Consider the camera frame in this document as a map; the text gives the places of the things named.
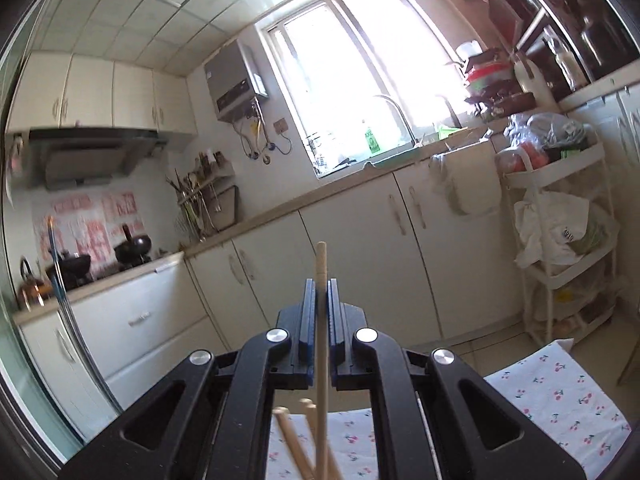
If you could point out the pink wall stickers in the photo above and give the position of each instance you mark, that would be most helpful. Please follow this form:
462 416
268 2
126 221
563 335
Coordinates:
95 225

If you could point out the hanging plastic bag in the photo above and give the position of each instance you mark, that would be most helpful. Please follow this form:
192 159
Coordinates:
465 185

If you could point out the white upper cabinets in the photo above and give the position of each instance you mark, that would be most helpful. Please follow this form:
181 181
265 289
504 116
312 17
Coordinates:
100 95

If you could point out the stack of dishes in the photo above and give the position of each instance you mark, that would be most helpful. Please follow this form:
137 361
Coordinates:
492 80

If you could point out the copper kettle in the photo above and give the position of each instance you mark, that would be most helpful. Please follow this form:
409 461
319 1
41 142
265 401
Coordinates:
31 290

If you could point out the kitchen window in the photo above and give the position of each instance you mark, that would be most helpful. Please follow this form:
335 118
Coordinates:
360 70

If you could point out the black wok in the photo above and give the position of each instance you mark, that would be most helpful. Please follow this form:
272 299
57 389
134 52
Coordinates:
132 251

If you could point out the grey range hood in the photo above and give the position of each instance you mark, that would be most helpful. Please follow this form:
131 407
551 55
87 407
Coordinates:
90 155

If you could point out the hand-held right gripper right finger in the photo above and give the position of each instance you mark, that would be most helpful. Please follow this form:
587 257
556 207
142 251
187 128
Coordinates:
333 310

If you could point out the silver water heater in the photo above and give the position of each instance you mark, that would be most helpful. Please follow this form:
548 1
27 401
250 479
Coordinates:
232 82

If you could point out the black frying pan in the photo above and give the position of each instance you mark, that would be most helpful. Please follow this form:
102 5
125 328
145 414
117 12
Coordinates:
70 266

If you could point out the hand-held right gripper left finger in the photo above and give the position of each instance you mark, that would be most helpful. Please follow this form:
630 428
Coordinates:
311 310

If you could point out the white crumpled cloth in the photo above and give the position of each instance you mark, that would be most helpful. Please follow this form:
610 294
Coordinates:
550 225

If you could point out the green dish soap bottle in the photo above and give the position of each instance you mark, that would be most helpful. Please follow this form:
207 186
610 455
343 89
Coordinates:
371 140

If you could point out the green cloth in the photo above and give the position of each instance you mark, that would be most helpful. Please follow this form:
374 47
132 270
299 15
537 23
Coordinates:
450 131

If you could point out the single wooden chopstick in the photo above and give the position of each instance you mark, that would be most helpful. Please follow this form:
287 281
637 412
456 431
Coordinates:
320 265

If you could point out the wall utensil rack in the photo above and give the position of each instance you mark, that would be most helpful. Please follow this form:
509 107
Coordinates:
202 195

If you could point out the chrome sink faucet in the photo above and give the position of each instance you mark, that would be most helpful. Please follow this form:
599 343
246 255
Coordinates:
397 115

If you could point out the white storage trolley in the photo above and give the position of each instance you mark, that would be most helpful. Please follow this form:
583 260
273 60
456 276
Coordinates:
550 180

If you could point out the white plastic jug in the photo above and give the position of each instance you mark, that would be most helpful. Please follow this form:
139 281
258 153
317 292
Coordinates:
534 85

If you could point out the bunch of wooden chopsticks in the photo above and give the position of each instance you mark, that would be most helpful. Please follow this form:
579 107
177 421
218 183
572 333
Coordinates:
292 435

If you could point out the wall outlet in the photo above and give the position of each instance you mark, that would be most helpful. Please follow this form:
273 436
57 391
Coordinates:
282 125

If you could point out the cherry print tablecloth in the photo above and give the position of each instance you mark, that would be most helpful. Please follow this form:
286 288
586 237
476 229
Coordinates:
550 410

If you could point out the black appliance shelf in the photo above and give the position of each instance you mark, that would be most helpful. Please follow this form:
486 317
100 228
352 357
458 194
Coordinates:
580 15

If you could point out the plastic bags of groceries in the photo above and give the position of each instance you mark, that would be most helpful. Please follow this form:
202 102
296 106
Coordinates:
545 140

